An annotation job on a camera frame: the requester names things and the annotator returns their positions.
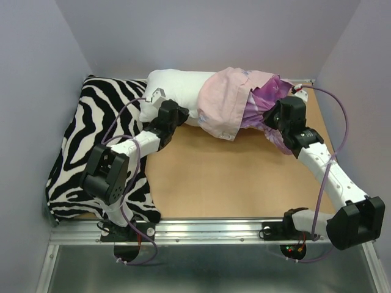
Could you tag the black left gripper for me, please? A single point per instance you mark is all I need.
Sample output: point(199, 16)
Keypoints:
point(182, 112)

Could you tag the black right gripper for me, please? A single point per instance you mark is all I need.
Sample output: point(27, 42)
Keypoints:
point(269, 114)

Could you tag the white pillow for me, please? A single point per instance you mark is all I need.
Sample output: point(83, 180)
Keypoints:
point(183, 87)

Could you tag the pink printed pillowcase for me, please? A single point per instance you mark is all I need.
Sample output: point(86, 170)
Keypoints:
point(234, 99)

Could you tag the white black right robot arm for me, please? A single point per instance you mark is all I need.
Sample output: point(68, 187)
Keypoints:
point(358, 218)

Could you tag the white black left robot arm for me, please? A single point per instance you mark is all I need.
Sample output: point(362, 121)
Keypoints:
point(110, 170)

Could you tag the zebra striped pillow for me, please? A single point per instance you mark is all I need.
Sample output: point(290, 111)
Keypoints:
point(107, 107)

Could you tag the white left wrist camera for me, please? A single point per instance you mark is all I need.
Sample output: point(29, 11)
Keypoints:
point(156, 98)

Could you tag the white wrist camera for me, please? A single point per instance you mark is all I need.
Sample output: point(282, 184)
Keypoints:
point(298, 91)
point(156, 98)

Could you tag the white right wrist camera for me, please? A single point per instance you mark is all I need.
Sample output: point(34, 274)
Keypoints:
point(298, 91)

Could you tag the aluminium rear table rail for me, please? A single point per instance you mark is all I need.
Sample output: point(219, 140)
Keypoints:
point(302, 81)

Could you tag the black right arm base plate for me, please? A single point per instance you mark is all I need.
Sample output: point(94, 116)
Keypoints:
point(281, 231)

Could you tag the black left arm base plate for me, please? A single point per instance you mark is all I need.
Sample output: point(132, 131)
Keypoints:
point(113, 233)

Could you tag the aluminium front mounting rail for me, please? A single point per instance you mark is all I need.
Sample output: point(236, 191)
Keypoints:
point(171, 232)

